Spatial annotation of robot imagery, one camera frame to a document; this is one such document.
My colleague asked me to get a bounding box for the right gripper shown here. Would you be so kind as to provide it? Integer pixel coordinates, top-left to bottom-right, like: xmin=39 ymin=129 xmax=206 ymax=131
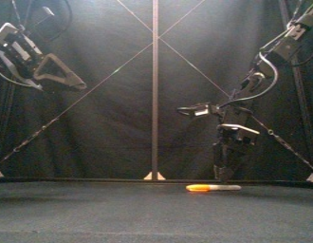
xmin=211 ymin=105 xmax=262 ymax=183

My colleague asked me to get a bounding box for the grey marker pen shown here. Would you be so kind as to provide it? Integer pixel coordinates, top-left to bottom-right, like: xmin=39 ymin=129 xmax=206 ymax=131
xmin=185 ymin=183 xmax=243 ymax=193

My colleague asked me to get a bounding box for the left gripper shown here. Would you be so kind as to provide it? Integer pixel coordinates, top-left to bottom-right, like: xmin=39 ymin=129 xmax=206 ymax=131
xmin=0 ymin=22 xmax=88 ymax=93

